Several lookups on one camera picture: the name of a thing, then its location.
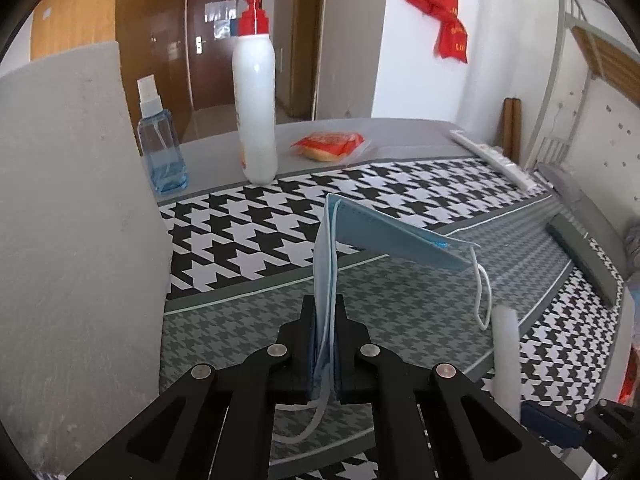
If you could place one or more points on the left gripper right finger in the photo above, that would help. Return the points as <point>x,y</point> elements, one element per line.
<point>433,423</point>

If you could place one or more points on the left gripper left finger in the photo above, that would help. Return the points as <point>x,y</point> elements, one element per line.
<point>214,423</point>

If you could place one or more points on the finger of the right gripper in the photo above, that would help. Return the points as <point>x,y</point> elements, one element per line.
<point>555,427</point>

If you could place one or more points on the blue face mask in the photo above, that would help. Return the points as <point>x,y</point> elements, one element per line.
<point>351,234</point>

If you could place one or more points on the houndstooth table mat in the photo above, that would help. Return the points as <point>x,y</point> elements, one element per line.
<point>241,264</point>

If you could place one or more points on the white styrofoam box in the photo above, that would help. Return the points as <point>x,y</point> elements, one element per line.
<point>85,260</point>

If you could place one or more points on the white remote control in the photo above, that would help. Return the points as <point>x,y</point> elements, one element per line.
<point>496,160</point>

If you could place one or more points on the blue spray bottle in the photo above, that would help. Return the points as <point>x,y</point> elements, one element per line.
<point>158,142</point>

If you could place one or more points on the red snack packet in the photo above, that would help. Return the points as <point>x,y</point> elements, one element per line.
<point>331,146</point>

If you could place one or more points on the wooden boards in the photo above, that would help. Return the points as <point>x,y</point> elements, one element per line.
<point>511,129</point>

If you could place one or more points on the metal bunk bed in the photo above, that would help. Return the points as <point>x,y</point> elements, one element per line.
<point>585,138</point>

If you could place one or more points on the white red pump bottle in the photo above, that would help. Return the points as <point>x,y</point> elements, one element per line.
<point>254,83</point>

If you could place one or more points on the dark brown entrance door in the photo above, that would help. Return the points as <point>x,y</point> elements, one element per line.
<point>211,36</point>

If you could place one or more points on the wooden wardrobe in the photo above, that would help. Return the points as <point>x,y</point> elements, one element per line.
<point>152,41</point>

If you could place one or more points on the red hanging bags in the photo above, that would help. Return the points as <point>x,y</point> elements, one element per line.
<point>452,38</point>

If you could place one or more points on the side door frame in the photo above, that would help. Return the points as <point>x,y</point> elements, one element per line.
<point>307,21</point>

